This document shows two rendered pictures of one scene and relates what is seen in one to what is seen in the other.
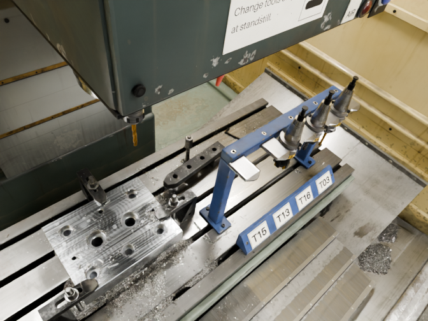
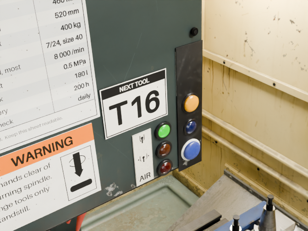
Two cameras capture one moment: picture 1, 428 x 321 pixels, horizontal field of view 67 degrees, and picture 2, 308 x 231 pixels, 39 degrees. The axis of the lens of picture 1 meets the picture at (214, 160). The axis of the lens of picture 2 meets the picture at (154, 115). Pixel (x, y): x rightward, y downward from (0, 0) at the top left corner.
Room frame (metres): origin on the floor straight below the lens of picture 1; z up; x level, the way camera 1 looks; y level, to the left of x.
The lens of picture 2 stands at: (-0.03, -0.29, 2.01)
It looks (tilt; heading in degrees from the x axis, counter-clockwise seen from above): 30 degrees down; 16
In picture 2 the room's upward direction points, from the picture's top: 3 degrees counter-clockwise
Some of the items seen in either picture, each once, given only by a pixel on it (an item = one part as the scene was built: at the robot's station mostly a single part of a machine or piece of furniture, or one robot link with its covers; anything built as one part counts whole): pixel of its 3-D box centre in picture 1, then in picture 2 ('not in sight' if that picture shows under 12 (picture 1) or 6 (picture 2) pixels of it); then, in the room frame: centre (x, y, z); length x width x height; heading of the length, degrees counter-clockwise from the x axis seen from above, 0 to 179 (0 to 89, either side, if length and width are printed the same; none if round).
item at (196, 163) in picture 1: (195, 168); not in sight; (0.69, 0.06, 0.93); 0.26 x 0.05 x 0.06; 144
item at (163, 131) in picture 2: not in sight; (163, 130); (0.46, -0.16, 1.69); 0.02 x 0.01 x 0.02; 139
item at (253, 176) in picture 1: (246, 169); not in sight; (0.49, -0.08, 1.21); 0.07 x 0.05 x 0.01; 49
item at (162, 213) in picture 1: (175, 209); not in sight; (0.49, 0.08, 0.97); 0.13 x 0.03 x 0.15; 139
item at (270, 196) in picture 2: (353, 83); (270, 201); (0.78, -0.33, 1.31); 0.02 x 0.02 x 0.03
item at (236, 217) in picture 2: (329, 97); (235, 222); (0.70, -0.26, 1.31); 0.02 x 0.02 x 0.03
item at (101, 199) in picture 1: (93, 190); not in sight; (0.50, 0.33, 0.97); 0.13 x 0.03 x 0.15; 49
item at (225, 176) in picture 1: (221, 192); not in sight; (0.53, -0.04, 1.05); 0.10 x 0.05 x 0.30; 49
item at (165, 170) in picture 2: (365, 7); (165, 167); (0.46, -0.16, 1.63); 0.02 x 0.01 x 0.02; 139
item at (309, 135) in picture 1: (303, 132); not in sight; (0.66, -0.22, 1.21); 0.07 x 0.05 x 0.01; 49
